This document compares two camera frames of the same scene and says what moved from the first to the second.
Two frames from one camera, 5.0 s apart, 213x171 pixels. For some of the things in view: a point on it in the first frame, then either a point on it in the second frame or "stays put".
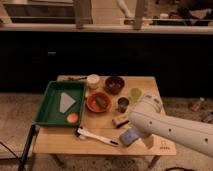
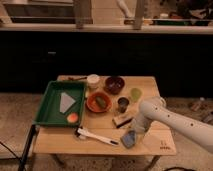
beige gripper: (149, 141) to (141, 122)
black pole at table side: (26, 149) stays put
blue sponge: (128, 136) stays put
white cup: (93, 80) stays put
